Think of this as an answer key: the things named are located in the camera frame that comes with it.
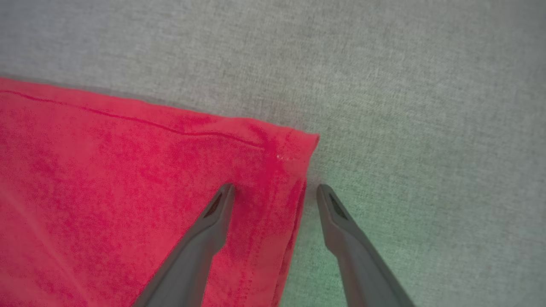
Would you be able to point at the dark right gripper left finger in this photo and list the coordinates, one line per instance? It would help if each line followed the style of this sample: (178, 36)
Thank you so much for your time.
(196, 256)

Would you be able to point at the red and white shirt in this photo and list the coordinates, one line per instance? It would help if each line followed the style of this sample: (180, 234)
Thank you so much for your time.
(106, 192)

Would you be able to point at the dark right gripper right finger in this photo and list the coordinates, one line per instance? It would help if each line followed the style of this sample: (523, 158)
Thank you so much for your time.
(358, 260)

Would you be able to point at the grey fabric sofa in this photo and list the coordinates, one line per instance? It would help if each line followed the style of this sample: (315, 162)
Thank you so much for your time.
(426, 106)

